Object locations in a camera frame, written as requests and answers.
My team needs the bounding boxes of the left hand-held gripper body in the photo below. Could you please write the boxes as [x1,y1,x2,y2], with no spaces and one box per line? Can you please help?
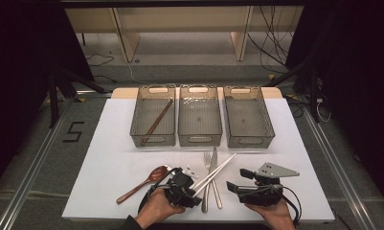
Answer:
[162,164,203,209]

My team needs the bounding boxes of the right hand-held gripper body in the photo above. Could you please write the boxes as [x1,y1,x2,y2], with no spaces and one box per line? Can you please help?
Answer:
[237,161,301,207]

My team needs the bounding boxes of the white chopstick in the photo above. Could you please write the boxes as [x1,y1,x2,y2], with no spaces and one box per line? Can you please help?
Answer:
[193,166,228,197]
[192,153,237,191]

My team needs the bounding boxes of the brown wooden spoon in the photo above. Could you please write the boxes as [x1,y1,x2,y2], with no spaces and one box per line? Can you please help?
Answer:
[115,165,169,205]

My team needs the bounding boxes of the metal fork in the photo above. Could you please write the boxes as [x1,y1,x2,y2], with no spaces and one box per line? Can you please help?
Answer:
[201,150,213,214]

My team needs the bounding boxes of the metal table knife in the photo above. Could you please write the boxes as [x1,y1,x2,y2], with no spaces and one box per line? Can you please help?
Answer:
[210,146,224,210]

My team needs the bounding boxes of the clear grey plastic bin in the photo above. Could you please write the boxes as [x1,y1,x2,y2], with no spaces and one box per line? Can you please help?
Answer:
[222,85,276,150]
[177,83,223,148]
[129,84,177,148]

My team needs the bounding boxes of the brown wooden chopstick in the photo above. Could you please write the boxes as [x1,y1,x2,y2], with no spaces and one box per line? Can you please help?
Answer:
[143,99,175,144]
[142,99,174,144]

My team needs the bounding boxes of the person's left hand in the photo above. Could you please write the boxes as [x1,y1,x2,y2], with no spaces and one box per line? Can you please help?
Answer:
[135,188,187,230]

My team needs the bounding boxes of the person's right hand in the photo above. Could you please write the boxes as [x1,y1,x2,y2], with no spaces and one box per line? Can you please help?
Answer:
[244,199,297,230]

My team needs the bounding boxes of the black stand legs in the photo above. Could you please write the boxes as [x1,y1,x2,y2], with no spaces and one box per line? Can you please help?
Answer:
[46,67,108,129]
[265,58,323,125]

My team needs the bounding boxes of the black curtain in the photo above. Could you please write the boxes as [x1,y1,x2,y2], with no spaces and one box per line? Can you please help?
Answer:
[284,0,384,214]
[0,0,96,196]

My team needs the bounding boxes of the light wooden bench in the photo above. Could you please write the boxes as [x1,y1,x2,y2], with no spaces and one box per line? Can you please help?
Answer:
[64,5,305,63]

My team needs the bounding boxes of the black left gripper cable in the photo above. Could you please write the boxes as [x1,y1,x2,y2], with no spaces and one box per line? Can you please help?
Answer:
[137,168,177,215]

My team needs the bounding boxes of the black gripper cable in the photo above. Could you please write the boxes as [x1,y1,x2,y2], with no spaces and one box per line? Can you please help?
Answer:
[137,168,177,215]
[281,186,304,226]

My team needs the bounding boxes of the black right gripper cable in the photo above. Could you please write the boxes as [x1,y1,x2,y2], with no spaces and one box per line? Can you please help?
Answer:
[281,186,304,226]

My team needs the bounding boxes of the metal floor rail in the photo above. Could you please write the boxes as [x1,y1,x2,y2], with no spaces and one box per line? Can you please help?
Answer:
[302,104,378,230]
[0,106,71,230]

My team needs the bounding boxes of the white plug with cable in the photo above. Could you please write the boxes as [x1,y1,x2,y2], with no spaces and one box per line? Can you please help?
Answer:
[315,97,333,124]

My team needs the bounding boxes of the white floor cable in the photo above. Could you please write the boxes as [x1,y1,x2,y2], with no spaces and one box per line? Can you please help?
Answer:
[124,59,145,84]

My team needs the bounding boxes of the hanging black cables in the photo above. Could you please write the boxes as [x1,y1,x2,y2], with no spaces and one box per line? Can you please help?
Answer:
[246,5,298,69]

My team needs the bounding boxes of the black floor cable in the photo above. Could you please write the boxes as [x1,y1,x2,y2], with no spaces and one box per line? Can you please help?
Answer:
[84,53,116,68]

